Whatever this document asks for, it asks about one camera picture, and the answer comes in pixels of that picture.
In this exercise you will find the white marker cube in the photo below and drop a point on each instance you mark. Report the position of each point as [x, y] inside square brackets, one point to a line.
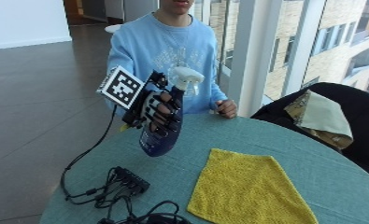
[122, 87]

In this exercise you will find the teal tablecloth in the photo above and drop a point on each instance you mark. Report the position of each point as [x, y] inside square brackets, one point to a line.
[316, 174]

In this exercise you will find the white round stool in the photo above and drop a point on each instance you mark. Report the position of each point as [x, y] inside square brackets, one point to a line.
[112, 28]

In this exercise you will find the pale green patterned cloth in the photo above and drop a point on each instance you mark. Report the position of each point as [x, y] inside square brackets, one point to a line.
[324, 119]

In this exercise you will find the black device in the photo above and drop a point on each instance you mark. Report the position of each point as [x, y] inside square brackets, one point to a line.
[166, 219]

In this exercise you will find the black chair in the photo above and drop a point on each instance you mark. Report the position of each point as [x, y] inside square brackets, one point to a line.
[362, 124]

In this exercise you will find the the person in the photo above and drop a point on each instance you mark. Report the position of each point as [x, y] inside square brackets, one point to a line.
[151, 46]

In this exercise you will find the black palm camera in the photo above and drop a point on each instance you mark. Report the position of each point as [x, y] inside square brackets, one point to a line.
[159, 79]

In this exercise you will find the yellow towel cloth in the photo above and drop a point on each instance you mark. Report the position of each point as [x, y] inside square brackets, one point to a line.
[246, 189]

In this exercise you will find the black hub box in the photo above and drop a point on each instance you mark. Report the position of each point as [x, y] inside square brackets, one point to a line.
[132, 180]

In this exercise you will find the blue spray bottle white trigger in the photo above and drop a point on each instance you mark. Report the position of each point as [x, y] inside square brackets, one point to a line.
[162, 144]

